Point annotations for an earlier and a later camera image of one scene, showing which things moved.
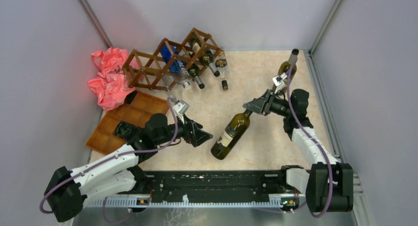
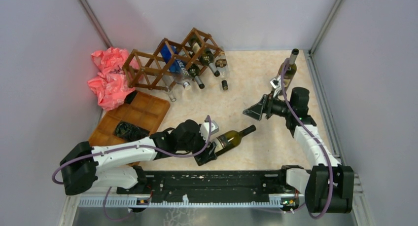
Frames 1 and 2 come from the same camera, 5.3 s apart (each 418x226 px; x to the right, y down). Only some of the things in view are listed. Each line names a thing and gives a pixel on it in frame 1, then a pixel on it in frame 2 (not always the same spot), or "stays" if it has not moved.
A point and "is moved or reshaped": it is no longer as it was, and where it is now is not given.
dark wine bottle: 231,134 is moved or reshaped
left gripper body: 184,131 → 203,156
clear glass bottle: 168,80 stays
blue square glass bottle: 176,65 stays
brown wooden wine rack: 157,71 stays
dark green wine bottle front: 194,71 stays
